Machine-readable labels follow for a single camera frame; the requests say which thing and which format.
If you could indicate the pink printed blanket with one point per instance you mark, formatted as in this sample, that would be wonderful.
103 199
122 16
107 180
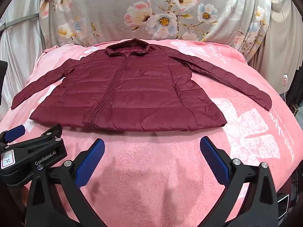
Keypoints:
151 170

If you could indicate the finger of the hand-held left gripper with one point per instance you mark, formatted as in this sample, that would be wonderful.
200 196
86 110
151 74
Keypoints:
53 132
14 131

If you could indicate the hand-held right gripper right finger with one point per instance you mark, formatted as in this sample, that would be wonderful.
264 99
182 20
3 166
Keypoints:
214 158

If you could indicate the maroon puffer jacket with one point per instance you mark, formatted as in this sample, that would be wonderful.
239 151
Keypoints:
142 87

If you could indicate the grey curtain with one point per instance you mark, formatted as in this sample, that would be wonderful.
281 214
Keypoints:
277 40
19 47

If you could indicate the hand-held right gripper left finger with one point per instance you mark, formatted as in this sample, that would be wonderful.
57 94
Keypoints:
91 163

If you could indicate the grey floral cloth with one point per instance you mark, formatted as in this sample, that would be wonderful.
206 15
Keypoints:
118 0

